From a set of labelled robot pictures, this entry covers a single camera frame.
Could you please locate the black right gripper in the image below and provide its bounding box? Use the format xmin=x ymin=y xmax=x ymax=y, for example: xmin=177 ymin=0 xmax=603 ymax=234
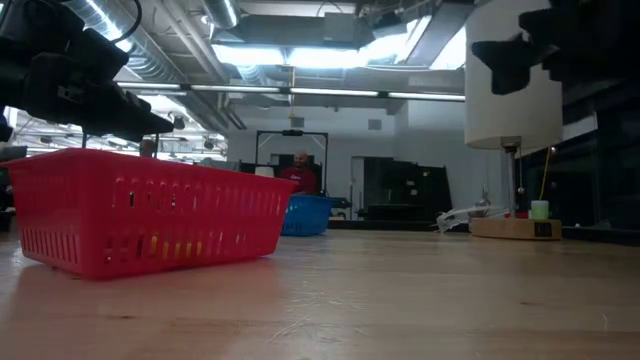
xmin=471 ymin=0 xmax=609 ymax=95

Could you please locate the red plastic basket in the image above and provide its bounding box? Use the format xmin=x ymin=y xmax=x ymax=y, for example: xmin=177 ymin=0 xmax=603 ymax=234
xmin=2 ymin=147 xmax=300 ymax=280

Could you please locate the blue plastic basket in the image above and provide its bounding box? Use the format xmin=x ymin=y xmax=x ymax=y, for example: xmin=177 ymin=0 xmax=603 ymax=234
xmin=280 ymin=194 xmax=334 ymax=238

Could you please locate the black gantry frame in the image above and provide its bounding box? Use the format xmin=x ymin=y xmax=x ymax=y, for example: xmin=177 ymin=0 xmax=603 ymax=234
xmin=254 ymin=129 xmax=330 ymax=196

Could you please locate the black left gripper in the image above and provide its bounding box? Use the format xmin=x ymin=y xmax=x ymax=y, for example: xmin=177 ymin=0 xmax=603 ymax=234
xmin=22 ymin=29 xmax=175 ymax=143

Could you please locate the black cabinet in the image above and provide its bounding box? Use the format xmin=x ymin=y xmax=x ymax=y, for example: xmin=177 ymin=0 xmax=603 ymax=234
xmin=362 ymin=157 xmax=454 ymax=221

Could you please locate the ceiling strip light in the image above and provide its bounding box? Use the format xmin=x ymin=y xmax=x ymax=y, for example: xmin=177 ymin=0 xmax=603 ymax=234
xmin=117 ymin=82 xmax=466 ymax=103

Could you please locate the green wipes canister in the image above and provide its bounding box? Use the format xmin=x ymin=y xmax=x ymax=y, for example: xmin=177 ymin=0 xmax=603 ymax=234
xmin=529 ymin=199 xmax=550 ymax=221

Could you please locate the white shade wooden base lamp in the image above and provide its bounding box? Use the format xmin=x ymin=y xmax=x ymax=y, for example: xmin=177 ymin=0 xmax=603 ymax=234
xmin=464 ymin=0 xmax=564 ymax=242

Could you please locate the yellow extension cable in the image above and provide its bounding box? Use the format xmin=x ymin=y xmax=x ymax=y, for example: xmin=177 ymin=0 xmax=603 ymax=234
xmin=538 ymin=146 xmax=553 ymax=201

